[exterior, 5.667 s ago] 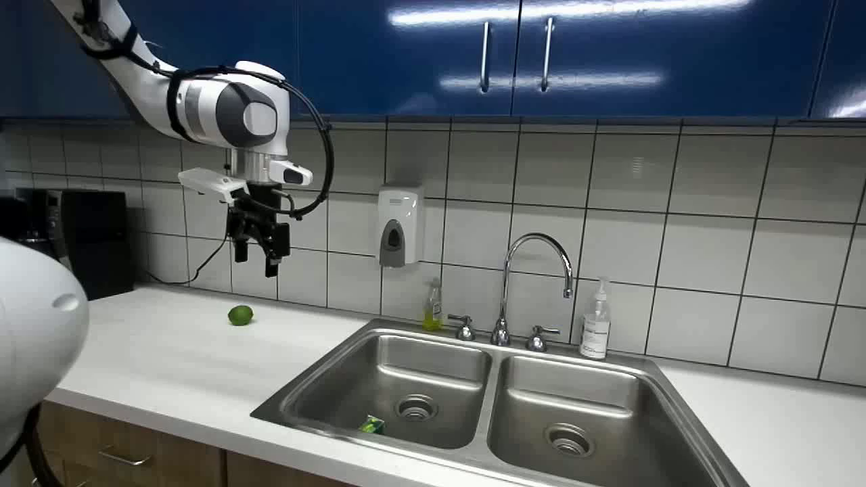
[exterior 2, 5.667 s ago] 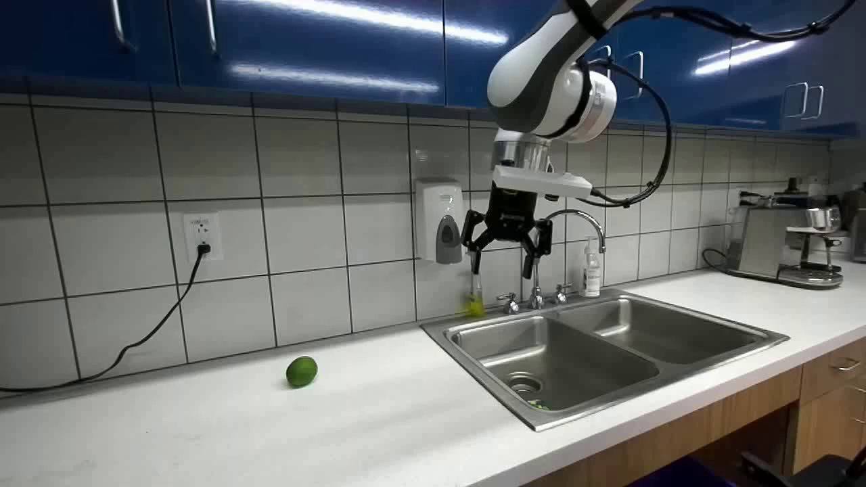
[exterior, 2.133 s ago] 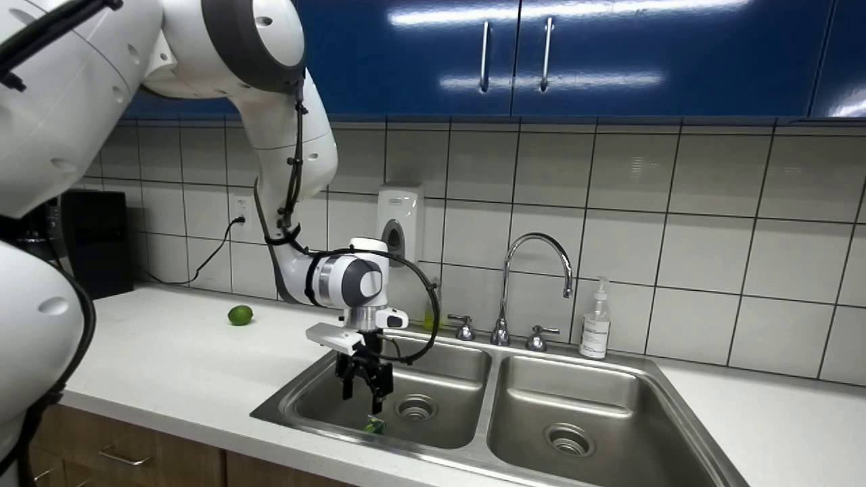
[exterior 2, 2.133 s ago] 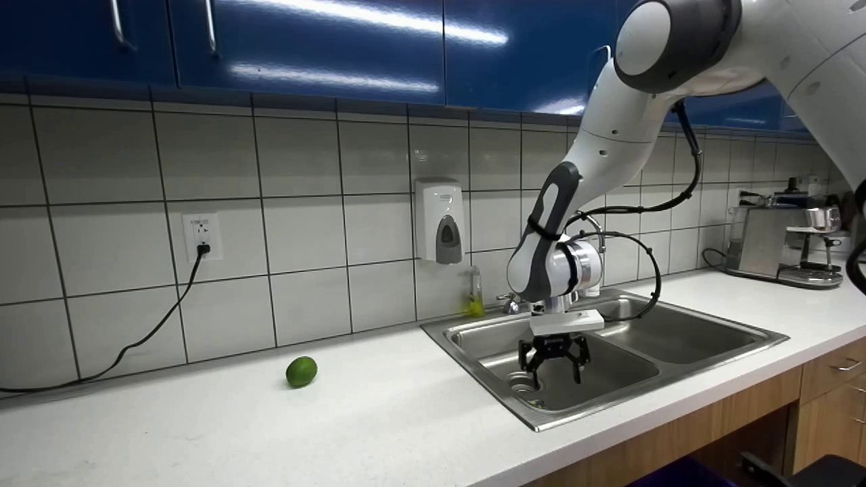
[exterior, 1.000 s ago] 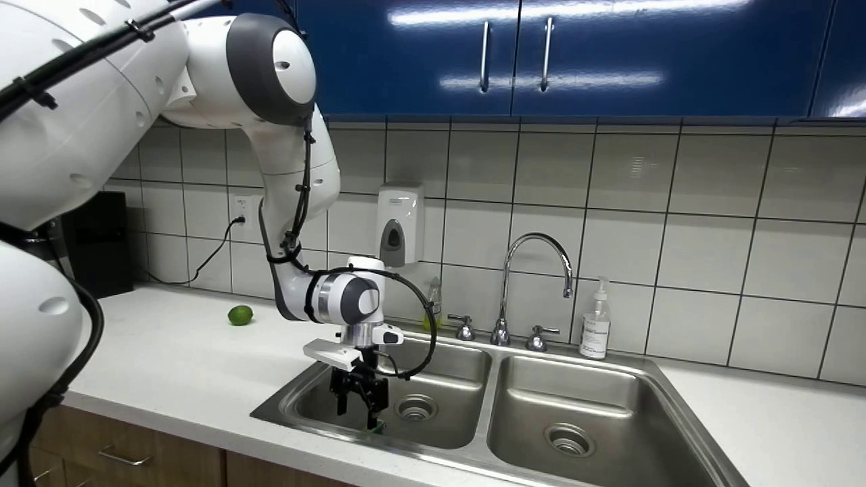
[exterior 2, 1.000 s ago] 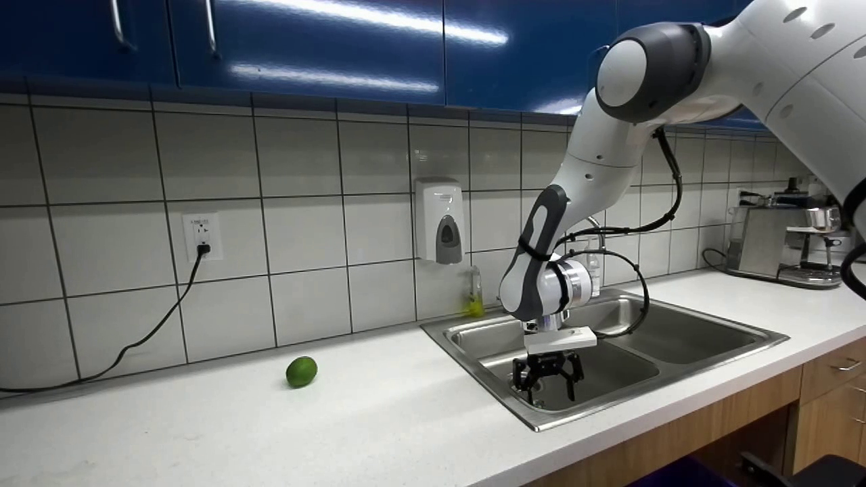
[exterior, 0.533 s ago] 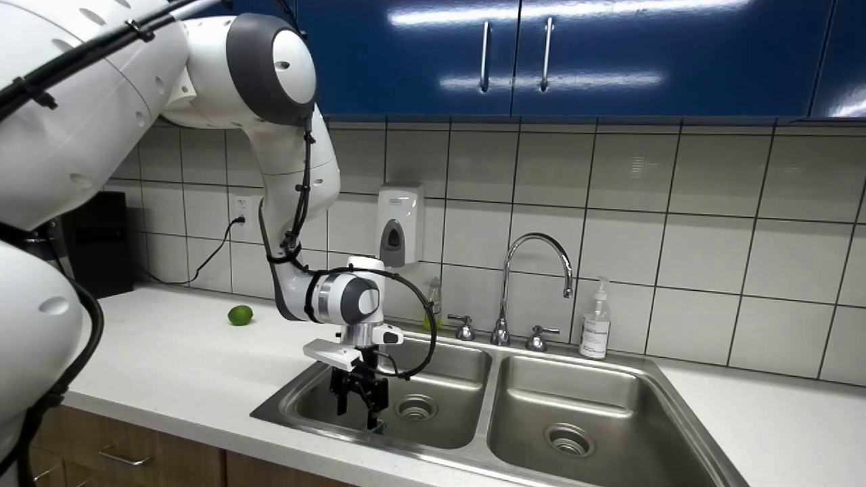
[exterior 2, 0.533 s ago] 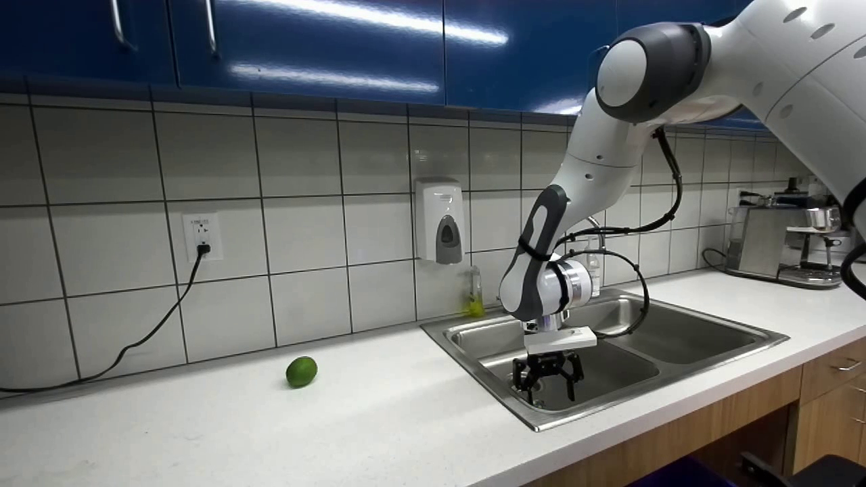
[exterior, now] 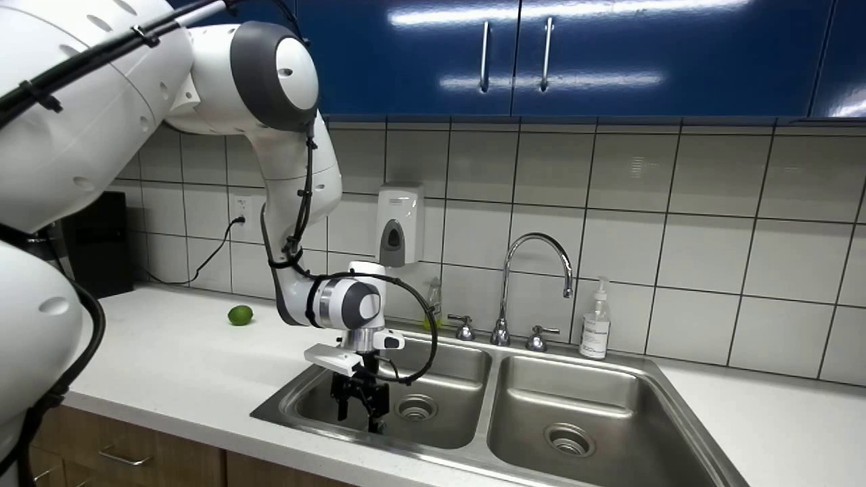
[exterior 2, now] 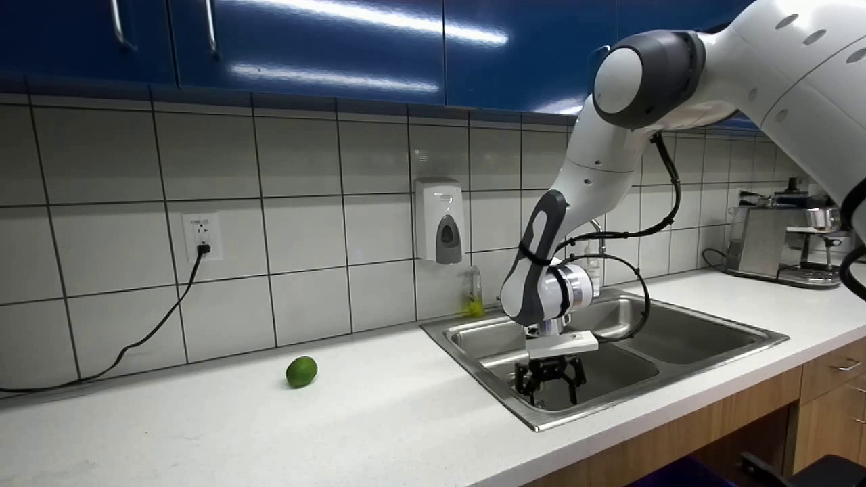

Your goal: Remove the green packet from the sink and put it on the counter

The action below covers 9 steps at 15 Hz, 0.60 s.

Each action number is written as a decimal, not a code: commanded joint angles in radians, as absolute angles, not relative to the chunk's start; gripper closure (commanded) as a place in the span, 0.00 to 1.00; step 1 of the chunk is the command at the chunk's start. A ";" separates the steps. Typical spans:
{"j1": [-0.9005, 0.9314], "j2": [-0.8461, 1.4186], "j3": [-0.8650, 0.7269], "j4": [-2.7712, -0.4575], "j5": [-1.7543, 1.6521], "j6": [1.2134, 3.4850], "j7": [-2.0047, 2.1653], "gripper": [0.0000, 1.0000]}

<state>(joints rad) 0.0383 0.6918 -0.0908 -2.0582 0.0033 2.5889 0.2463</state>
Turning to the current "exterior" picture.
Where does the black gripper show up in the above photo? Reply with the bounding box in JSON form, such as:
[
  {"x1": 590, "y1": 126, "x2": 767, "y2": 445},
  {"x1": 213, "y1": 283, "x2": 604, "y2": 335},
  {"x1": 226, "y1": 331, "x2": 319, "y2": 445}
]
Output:
[{"x1": 329, "y1": 348, "x2": 391, "y2": 436}]

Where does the round sink drain strainer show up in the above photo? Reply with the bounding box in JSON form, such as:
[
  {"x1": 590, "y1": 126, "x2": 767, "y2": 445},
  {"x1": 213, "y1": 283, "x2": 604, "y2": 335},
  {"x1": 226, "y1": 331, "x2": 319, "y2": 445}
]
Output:
[
  {"x1": 394, "y1": 391, "x2": 439, "y2": 423},
  {"x1": 544, "y1": 419, "x2": 598, "y2": 460}
]

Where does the stainless steel double sink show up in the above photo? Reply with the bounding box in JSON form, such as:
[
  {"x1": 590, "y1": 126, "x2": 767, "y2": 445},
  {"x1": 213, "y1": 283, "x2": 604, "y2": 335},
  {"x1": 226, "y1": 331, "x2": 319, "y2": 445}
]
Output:
[{"x1": 249, "y1": 326, "x2": 751, "y2": 487}]

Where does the wooden base cabinet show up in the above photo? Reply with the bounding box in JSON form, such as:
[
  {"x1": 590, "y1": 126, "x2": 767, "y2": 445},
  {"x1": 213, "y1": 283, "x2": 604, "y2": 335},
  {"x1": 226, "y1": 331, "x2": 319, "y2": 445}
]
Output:
[{"x1": 25, "y1": 402, "x2": 356, "y2": 487}]

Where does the chrome gooseneck faucet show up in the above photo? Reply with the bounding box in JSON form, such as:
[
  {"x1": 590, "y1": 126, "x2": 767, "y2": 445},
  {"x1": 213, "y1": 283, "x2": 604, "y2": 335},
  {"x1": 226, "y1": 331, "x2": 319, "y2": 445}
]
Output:
[{"x1": 490, "y1": 229, "x2": 578, "y2": 348}]

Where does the clear soap pump bottle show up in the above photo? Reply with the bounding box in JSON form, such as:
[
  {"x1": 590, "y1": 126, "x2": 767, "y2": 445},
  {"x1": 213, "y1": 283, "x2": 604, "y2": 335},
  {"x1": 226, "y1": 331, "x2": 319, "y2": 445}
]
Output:
[{"x1": 577, "y1": 275, "x2": 614, "y2": 361}]

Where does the black countertop appliance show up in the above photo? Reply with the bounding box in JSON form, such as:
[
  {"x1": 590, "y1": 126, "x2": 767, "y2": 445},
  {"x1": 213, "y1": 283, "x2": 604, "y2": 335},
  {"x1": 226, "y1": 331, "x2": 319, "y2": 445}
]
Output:
[{"x1": 54, "y1": 189, "x2": 137, "y2": 300}]

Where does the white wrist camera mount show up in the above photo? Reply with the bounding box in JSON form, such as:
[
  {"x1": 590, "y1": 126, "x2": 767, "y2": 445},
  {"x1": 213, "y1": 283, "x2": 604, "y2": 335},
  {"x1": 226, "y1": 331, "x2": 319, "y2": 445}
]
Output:
[{"x1": 302, "y1": 340, "x2": 366, "y2": 377}]

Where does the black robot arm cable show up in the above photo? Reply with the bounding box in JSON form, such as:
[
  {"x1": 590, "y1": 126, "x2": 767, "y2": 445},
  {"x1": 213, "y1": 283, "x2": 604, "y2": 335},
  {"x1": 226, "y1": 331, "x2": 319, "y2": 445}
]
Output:
[{"x1": 0, "y1": 0, "x2": 441, "y2": 386}]

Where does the chrome faucet handle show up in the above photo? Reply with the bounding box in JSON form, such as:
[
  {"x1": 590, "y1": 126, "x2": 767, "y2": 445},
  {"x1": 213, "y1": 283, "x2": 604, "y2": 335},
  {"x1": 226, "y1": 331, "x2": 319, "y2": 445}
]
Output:
[
  {"x1": 445, "y1": 311, "x2": 479, "y2": 344},
  {"x1": 521, "y1": 322, "x2": 563, "y2": 354}
]

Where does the white wall soap dispenser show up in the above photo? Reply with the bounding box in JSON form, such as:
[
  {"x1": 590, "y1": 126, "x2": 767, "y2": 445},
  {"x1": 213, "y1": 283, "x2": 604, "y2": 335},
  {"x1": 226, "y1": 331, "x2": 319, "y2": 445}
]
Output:
[{"x1": 374, "y1": 183, "x2": 425, "y2": 269}]

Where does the black power cord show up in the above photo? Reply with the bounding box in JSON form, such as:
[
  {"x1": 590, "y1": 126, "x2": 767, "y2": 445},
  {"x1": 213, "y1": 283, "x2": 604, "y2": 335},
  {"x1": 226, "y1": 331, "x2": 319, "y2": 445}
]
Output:
[{"x1": 163, "y1": 214, "x2": 249, "y2": 288}]

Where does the white wall outlet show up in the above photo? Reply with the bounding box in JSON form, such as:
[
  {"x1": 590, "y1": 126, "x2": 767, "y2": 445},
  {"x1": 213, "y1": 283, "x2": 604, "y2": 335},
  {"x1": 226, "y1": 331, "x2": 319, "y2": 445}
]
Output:
[{"x1": 226, "y1": 185, "x2": 269, "y2": 246}]

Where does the silver cabinet door handle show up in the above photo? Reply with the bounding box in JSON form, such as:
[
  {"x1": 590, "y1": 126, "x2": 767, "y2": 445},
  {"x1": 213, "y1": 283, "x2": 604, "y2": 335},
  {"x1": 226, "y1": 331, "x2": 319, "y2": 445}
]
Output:
[
  {"x1": 536, "y1": 12, "x2": 556, "y2": 93},
  {"x1": 476, "y1": 19, "x2": 495, "y2": 97}
]

